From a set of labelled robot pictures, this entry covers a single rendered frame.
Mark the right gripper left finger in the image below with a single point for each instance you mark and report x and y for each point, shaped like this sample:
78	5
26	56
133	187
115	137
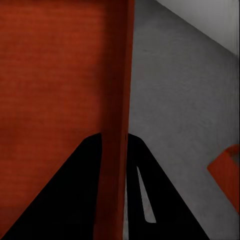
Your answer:
65	208

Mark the storage box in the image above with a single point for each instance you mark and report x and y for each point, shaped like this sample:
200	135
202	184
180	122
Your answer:
226	172
65	75

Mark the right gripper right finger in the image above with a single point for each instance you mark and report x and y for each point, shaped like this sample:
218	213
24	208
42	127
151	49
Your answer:
174	220

